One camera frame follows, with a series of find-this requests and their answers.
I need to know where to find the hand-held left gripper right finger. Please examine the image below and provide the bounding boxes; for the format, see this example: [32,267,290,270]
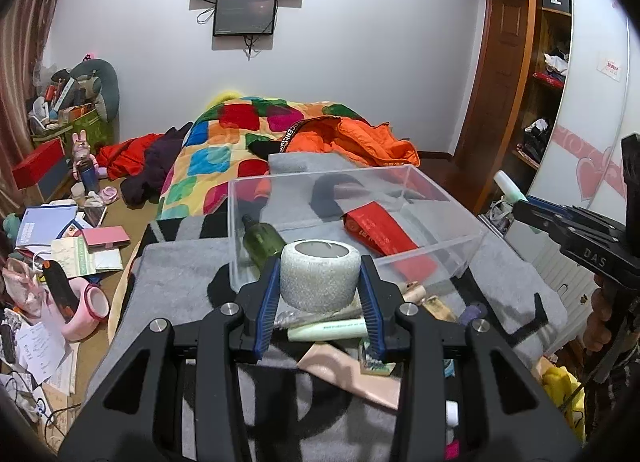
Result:
[359,255,583,462]

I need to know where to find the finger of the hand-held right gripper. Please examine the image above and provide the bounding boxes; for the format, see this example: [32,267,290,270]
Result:
[510,201,581,255]
[525,195,623,238]

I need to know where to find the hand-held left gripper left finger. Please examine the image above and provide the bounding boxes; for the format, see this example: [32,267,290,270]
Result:
[57,256,283,462]

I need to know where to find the light green tube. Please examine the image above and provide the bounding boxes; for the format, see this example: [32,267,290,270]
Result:
[289,319,369,342]

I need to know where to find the white tape roll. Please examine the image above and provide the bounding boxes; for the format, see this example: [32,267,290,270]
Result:
[280,239,362,314]

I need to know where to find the green glass bottle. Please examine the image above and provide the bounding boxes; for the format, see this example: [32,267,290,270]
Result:
[241,213,287,279]

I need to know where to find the pink packet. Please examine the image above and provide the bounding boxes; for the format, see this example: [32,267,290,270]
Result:
[296,342,402,409]

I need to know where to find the red packet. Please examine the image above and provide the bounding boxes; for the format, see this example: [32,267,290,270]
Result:
[342,202,436,283]

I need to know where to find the purple cylindrical container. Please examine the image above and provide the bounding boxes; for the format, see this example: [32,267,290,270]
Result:
[460,303,487,327]

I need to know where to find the clear plastic box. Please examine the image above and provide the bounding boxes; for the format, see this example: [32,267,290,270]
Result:
[227,165,487,293]

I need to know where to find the person's right forearm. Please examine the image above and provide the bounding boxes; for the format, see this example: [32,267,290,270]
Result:
[582,339,640,448]

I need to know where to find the person's right hand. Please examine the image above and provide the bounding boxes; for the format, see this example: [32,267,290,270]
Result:
[582,275,626,358]

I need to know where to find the white bottle with green cap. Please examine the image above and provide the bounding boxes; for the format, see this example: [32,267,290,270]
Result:
[492,169,527,204]

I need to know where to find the small patterned card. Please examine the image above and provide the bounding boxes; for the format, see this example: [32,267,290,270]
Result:
[361,341,397,379]

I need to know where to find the black bag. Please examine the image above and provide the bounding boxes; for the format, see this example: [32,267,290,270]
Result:
[516,118,554,164]

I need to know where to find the grey blanket with black letters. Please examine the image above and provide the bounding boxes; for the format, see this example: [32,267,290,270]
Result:
[82,152,570,462]

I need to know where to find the white sliding door pink hearts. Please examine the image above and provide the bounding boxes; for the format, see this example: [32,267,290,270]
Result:
[520,0,640,223]

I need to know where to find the folded red clothes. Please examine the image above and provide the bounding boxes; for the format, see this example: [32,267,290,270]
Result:
[532,71,566,90]

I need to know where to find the yellow plush toy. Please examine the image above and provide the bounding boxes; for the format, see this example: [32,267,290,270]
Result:
[541,364,587,444]

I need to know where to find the white and black clothes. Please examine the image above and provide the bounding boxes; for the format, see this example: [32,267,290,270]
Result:
[543,46,571,76]

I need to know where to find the wooden wardrobe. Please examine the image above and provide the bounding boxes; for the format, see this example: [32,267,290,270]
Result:
[432,0,576,215]

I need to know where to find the colourful patchwork quilt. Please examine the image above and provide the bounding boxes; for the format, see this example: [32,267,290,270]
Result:
[156,91,375,223]

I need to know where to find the orange jacket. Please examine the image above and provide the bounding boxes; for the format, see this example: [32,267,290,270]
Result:
[247,115,422,169]

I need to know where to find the pink case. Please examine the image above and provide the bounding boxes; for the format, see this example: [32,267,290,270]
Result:
[81,225,131,248]

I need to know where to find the dark purple cloth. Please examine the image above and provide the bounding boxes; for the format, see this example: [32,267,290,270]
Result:
[119,123,194,206]

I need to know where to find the pink round device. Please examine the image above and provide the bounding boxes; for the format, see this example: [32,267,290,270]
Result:
[59,276,111,341]

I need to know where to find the pale green papers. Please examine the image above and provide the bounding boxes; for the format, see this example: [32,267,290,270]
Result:
[50,237,124,279]

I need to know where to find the small pink shoes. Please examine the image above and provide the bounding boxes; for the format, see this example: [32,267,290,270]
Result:
[84,185,119,207]

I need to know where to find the red cloth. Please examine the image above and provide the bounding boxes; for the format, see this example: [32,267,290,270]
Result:
[95,133,167,181]

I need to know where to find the white paper sheets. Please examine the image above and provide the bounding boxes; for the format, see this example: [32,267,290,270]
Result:
[14,321,77,395]

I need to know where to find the pink bunny toy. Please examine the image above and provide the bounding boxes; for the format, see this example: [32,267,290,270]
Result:
[70,131,101,191]

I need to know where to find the blue notebook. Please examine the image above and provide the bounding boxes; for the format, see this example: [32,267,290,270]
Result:
[15,205,79,249]

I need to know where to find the green storage box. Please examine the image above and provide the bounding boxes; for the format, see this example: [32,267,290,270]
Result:
[31,106,114,154]

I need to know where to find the red box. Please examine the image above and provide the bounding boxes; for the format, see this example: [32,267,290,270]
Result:
[11,137,71,191]

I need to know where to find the grey plush toy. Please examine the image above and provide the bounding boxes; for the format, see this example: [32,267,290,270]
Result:
[69,58,121,121]

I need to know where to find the brown striped curtain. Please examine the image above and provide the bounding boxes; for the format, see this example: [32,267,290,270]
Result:
[0,0,72,225]

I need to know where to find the small black wall monitor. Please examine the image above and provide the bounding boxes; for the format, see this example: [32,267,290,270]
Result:
[212,0,278,37]

